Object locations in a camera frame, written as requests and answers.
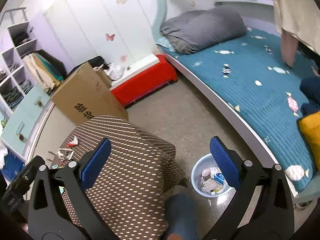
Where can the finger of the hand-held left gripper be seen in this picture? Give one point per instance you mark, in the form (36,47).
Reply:
(26,173)

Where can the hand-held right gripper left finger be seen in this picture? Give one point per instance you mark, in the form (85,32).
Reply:
(96,165)

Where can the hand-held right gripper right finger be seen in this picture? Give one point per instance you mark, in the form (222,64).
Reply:
(225,165)

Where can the blue white carton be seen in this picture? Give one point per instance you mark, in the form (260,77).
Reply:
(219,178)

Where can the white pink plastic bag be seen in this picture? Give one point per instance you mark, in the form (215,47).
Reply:
(208,172)

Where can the red brown paper bag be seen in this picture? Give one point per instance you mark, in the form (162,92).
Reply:
(207,182)

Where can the light blue plastic bin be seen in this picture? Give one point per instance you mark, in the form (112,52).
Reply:
(197,180)

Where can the red white wrapper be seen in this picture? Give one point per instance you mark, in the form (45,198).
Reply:
(73,143)

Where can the brown polka dot tablecloth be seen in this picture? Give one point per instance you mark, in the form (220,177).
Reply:
(130,180)

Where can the light teal drawer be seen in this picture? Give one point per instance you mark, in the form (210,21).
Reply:
(15,127)
(32,95)

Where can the green plant basket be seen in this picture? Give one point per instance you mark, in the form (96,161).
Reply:
(3,123)

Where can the person's leg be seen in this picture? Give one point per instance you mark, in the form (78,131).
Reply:
(180,212)

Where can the large cardboard box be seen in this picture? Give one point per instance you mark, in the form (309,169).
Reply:
(87,95)

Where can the teal candy print bedsheet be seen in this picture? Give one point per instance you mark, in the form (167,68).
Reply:
(237,92)

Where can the folded dark jeans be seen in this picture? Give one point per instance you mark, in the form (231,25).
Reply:
(13,97)

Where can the yellow pillow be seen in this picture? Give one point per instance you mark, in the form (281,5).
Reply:
(311,132)

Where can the red cloth covered bench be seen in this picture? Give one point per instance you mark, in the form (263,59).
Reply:
(142,85)

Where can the black clothing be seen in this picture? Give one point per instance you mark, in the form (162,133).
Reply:
(96,61)

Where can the cream hanging jacket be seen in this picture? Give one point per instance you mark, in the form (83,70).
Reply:
(35,67)

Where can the tan hanging garment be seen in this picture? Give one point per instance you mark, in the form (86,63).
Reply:
(43,67)

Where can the small grey folded clothes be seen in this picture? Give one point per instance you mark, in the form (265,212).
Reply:
(13,66)

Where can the green hanging garment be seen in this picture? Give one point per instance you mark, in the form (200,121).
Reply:
(51,65)

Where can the pale pink butterfly sticker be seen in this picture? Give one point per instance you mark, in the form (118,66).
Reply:
(123,58)

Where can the white board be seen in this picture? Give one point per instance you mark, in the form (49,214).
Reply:
(142,65)

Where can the black hanging garment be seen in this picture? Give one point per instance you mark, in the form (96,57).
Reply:
(57,59)

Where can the dark blue cloth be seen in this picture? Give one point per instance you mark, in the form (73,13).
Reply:
(311,90)

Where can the dark folded clothes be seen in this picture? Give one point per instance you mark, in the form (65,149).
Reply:
(21,38)

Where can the light blue pillow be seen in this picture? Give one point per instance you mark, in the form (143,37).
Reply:
(163,42)

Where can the grey duvet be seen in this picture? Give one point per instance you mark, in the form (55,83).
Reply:
(205,27)

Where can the white wardrobe doors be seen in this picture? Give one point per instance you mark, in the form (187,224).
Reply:
(87,17)

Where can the lilac cubby shelf unit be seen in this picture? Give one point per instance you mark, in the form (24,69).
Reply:
(18,25)

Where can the grey metal handrail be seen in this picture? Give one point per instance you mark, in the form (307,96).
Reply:
(15,10)

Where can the white butterfly sticker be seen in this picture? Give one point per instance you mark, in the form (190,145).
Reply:
(121,0)

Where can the person in beige dress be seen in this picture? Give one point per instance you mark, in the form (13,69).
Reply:
(295,10)

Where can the light teal bunk bed frame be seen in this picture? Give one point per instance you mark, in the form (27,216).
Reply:
(161,7)

